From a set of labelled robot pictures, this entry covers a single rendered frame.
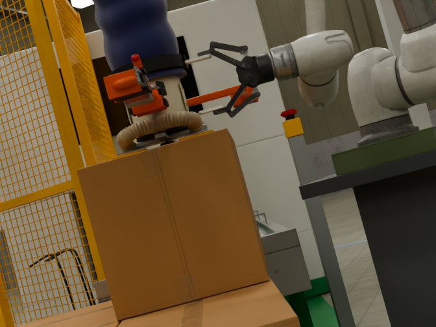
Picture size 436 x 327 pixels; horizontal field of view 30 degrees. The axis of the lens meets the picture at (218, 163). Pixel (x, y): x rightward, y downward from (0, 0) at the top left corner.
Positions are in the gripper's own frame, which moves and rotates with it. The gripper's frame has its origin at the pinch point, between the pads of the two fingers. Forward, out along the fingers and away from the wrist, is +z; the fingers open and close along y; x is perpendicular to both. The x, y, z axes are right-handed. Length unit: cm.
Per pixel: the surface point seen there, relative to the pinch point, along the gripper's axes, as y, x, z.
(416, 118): 15, 352, -128
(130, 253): 37.0, -4.1, 27.1
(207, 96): -0.2, 29.9, -1.3
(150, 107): 2.3, -2.5, 12.5
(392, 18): -56, 352, -130
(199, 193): 26.9, -4.2, 6.1
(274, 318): 53, -59, -5
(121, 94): 2.2, -37.5, 14.6
